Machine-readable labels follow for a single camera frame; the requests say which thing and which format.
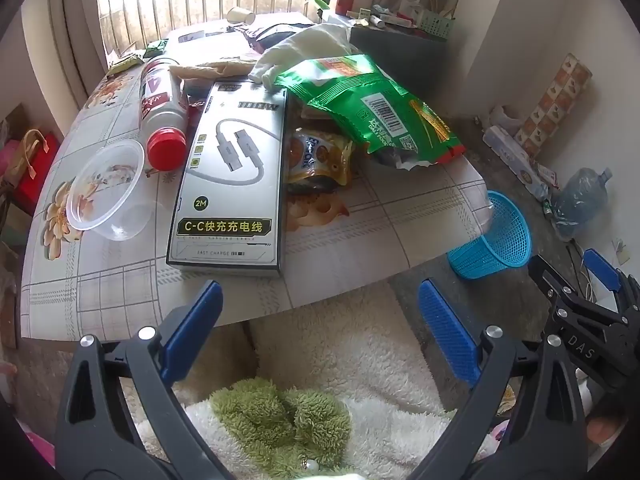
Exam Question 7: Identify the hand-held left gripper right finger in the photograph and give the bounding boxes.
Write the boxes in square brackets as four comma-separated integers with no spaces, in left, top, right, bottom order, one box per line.
[410,279,588,480]

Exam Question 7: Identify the patterned tall carton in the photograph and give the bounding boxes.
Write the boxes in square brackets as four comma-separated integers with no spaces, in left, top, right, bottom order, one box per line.
[515,53,593,158]

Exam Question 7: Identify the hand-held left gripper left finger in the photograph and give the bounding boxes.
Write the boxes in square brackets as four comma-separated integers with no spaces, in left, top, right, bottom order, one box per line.
[54,280,236,480]

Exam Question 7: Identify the person's right hand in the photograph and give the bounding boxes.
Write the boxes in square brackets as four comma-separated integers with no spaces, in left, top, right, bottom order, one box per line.
[585,407,626,443]

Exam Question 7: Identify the silver charging cable box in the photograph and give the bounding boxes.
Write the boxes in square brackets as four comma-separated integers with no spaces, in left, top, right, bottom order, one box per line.
[166,78,290,281]

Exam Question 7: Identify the red gift bag tan handles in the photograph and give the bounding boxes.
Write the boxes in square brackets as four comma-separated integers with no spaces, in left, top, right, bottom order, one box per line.
[5,129,61,201]

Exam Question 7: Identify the green plastic basket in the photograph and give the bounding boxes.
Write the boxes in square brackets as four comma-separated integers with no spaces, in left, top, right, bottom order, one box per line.
[414,7,457,41]

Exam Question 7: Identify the white fluffy blanket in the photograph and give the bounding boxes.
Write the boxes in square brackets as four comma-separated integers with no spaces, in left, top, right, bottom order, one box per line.
[125,280,501,480]

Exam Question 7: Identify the clear plastic container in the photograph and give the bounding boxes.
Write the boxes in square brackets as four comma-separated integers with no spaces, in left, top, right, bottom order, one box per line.
[66,140,156,242]

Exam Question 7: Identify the green plush cloth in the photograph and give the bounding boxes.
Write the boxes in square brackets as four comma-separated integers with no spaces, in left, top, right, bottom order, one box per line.
[209,379,353,478]

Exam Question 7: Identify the grey curtain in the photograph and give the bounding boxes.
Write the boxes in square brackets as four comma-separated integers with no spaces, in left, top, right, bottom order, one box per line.
[22,0,108,126]

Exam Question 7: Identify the green snack bag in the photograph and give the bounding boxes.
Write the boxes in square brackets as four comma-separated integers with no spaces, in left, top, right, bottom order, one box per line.
[274,54,466,171]

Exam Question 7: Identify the large blue water jug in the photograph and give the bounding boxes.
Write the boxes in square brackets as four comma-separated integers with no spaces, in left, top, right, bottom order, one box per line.
[550,167,613,241]

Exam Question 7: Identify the light green packet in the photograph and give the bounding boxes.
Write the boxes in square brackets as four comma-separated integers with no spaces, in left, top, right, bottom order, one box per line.
[109,55,145,77]

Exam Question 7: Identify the crumpled white plastic bag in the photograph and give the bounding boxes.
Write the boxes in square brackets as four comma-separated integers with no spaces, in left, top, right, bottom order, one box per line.
[487,105,526,133]

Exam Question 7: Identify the yellow snack packet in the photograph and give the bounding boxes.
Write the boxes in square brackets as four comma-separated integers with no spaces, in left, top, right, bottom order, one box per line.
[286,127,355,196]

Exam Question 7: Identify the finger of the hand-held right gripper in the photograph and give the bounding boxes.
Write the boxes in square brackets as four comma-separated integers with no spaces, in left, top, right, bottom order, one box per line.
[582,249,640,333]
[527,255,618,393]

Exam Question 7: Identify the blue plastic wastebasket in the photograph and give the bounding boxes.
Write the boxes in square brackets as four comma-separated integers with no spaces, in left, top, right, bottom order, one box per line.
[446,190,532,281]

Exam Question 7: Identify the white cloth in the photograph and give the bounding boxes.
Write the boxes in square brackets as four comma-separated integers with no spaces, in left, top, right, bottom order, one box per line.
[247,24,353,88]

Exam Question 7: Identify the white printed long box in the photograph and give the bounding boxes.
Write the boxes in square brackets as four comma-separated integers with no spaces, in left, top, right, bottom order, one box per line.
[482,125,551,201]

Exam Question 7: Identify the plastic bottle with red cap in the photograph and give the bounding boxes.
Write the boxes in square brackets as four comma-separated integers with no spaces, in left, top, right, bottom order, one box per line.
[137,57,191,172]

